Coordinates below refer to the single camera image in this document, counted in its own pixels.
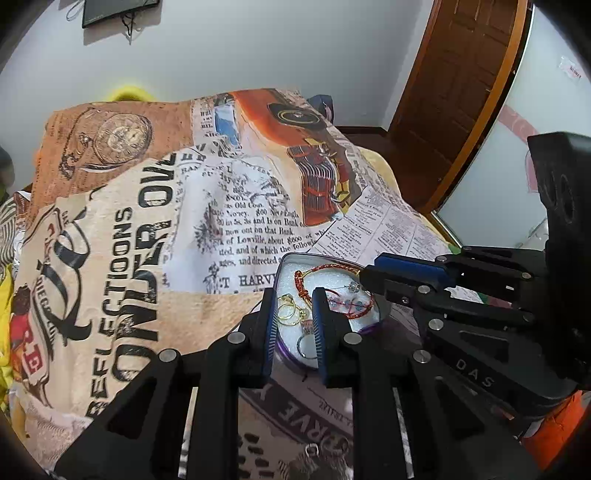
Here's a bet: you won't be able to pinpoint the red label sticker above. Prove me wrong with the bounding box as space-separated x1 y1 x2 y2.
561 56 585 81

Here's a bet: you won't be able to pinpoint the brown wooden door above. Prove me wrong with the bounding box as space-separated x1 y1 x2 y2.
388 0 529 215

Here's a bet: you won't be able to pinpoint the purple heart-shaped tin box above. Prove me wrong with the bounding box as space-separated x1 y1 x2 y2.
272 251 391 370

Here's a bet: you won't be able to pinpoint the dark green jacket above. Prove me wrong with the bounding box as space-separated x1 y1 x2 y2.
0 147 14 197

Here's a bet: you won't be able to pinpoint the yellow ring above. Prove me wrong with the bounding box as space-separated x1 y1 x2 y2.
110 83 153 102

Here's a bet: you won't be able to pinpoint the small black monitor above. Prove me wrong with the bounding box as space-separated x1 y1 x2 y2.
82 0 160 29

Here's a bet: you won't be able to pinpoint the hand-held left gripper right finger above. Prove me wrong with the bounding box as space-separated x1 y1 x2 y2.
311 288 536 480

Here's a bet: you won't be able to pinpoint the yellow cloth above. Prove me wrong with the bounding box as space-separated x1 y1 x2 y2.
0 263 24 416

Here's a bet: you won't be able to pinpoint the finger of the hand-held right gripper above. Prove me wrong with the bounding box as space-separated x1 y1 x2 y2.
373 246 548 301
359 267 536 326

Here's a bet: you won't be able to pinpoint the white sliding wardrobe door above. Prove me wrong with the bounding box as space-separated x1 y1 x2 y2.
434 9 591 259

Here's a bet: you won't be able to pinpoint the striped patchwork blanket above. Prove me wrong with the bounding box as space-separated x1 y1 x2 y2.
0 189 28 273

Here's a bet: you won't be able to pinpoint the silver ring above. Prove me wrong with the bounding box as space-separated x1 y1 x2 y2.
297 335 320 361

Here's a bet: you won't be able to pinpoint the red braided bracelet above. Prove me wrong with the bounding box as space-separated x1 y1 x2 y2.
294 264 365 303

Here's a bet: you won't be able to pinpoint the red beaded bracelet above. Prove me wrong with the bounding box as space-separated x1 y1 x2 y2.
325 288 376 320

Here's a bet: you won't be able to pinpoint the blue bag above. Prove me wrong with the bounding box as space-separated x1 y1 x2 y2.
308 95 337 125

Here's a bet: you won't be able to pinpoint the printed newspaper-pattern blanket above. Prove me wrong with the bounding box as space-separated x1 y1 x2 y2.
9 88 462 480

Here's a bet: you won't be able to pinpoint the gold rings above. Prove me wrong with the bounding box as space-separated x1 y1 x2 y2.
277 293 311 326

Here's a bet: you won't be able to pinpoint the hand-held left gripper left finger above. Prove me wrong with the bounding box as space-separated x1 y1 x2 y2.
51 288 278 480

